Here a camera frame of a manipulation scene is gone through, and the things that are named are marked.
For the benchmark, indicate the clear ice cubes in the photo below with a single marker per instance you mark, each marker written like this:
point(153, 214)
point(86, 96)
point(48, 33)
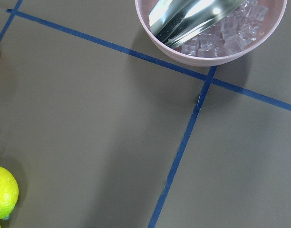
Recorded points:
point(229, 36)

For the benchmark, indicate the metal scoop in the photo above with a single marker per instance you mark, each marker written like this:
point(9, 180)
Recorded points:
point(174, 22)

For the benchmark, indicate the pink bowl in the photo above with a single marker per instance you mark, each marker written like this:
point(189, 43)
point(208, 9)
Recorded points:
point(270, 23)

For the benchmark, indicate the lower yellow lemon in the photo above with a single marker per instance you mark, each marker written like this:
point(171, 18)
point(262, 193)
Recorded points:
point(9, 193)

